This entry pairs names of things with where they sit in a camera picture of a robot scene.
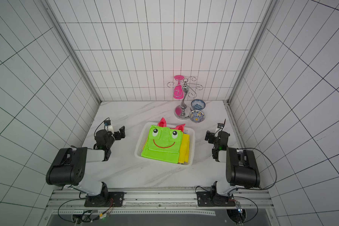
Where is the yellow raincoat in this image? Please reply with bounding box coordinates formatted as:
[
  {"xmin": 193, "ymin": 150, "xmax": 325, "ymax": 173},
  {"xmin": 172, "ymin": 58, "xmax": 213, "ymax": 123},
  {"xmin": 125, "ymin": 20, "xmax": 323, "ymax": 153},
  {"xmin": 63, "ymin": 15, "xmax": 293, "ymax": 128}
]
[{"xmin": 178, "ymin": 134, "xmax": 190, "ymax": 164}]

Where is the white plastic perforated basket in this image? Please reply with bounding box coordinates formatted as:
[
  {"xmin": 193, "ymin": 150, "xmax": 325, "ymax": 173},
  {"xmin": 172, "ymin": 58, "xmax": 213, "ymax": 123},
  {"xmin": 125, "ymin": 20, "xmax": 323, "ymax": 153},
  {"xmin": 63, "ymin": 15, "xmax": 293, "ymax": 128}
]
[{"xmin": 134, "ymin": 122, "xmax": 195, "ymax": 167}]

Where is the green frog face raincoat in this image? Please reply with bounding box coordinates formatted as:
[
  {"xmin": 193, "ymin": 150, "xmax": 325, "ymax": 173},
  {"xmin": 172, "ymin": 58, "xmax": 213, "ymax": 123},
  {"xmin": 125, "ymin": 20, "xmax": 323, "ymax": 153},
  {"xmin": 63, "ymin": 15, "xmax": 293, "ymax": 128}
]
[{"xmin": 141, "ymin": 124, "xmax": 184, "ymax": 164}]

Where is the pink bunny face raincoat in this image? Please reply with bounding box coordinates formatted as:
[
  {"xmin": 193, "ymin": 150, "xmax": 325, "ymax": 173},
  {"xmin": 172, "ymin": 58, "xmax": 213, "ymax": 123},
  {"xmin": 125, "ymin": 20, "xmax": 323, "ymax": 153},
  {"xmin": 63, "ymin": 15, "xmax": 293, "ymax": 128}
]
[{"xmin": 157, "ymin": 118, "xmax": 185, "ymax": 132}]

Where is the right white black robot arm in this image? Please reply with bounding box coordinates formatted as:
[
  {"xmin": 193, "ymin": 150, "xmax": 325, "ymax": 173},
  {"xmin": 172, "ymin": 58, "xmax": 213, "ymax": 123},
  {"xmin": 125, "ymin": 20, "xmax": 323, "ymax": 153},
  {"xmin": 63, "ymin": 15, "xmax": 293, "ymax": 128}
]
[{"xmin": 196, "ymin": 131, "xmax": 260, "ymax": 207}]

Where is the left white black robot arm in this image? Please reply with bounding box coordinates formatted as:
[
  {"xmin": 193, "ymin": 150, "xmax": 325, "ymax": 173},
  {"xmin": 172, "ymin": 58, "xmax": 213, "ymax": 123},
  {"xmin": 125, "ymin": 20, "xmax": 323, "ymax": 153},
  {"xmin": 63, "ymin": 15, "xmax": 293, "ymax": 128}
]
[{"xmin": 46, "ymin": 126, "xmax": 125, "ymax": 207}]

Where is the near blue patterned bowl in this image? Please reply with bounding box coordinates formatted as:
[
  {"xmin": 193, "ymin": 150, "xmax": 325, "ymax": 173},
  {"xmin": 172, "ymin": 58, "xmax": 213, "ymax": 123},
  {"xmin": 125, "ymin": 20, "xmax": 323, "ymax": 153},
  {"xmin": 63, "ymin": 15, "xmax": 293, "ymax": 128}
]
[{"xmin": 189, "ymin": 110, "xmax": 205, "ymax": 123}]

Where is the blue patterned bowl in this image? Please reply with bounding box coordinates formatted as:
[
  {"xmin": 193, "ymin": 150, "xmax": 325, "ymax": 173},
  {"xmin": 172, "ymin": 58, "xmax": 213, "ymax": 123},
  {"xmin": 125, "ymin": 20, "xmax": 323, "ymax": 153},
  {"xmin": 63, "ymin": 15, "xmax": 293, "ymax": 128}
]
[
  {"xmin": 189, "ymin": 110, "xmax": 205, "ymax": 123},
  {"xmin": 191, "ymin": 99, "xmax": 206, "ymax": 110}
]

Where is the far blue patterned bowl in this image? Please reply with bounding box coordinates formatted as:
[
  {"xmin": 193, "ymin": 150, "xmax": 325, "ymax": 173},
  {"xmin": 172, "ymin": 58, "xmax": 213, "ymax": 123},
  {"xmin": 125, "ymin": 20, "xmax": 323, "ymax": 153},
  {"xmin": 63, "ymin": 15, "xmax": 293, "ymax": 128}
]
[{"xmin": 191, "ymin": 99, "xmax": 206, "ymax": 110}]

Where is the silver metal glass rack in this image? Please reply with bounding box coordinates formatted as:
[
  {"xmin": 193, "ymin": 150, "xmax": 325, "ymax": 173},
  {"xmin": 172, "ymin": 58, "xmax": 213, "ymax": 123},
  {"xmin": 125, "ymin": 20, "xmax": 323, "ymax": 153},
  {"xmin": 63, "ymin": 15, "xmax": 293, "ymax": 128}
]
[{"xmin": 167, "ymin": 76, "xmax": 203, "ymax": 120}]

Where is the pink plastic wine glass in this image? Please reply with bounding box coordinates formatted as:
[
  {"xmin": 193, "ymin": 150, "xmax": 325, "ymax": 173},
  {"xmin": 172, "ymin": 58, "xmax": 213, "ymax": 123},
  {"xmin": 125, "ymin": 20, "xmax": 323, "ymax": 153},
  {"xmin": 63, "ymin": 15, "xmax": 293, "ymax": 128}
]
[{"xmin": 173, "ymin": 75, "xmax": 184, "ymax": 100}]

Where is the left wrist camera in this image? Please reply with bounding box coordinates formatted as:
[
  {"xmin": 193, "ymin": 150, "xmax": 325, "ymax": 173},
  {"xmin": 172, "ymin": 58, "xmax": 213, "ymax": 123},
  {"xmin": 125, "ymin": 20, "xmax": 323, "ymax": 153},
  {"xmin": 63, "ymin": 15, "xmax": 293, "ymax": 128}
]
[{"xmin": 104, "ymin": 119, "xmax": 114, "ymax": 133}]

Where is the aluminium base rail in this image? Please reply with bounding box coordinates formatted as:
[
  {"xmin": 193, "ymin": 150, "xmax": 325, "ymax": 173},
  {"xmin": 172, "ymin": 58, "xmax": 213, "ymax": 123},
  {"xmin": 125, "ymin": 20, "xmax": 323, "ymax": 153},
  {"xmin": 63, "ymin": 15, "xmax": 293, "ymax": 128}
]
[{"xmin": 46, "ymin": 188, "xmax": 274, "ymax": 215}]

